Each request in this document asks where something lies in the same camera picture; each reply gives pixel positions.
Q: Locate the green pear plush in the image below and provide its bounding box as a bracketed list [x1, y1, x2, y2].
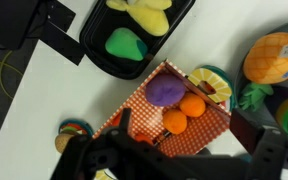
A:
[104, 27, 149, 62]

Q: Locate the purple plushie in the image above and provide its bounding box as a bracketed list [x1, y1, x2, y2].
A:
[144, 73, 187, 108]

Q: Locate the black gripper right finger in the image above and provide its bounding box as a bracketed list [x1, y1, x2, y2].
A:
[231, 108, 288, 180]

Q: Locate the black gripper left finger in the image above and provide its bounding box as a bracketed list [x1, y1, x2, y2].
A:
[50, 107, 185, 180]

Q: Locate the toy burger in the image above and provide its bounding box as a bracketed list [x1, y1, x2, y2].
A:
[54, 124, 88, 154]

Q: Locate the yellow lemon slice toy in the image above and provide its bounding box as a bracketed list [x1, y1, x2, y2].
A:
[187, 67, 233, 104]

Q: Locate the red checkered cardboard box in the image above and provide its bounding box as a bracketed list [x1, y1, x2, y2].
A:
[93, 59, 232, 158]

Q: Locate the yellow striped ring toy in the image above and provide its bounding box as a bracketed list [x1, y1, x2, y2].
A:
[94, 169, 114, 180]

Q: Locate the small red-orange plush toy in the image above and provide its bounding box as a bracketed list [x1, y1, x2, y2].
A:
[111, 111, 123, 128]

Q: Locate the yellow banana plush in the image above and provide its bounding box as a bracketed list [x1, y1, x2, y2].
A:
[105, 0, 173, 37]

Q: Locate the orange plush ball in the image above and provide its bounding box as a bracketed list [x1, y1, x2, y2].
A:
[162, 109, 188, 135]
[178, 92, 207, 118]

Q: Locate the orange pineapple plush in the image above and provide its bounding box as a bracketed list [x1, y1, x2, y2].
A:
[238, 31, 288, 113]

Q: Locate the black table edge bracket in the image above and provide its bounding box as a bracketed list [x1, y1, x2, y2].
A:
[38, 0, 86, 67]

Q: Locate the grey round plate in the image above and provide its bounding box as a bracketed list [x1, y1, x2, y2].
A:
[233, 18, 288, 141]

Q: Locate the black plastic tray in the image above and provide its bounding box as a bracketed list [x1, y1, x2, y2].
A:
[78, 0, 197, 80]

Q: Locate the teal toy plate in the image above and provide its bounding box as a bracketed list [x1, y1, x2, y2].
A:
[200, 64, 237, 111]
[57, 118, 94, 138]

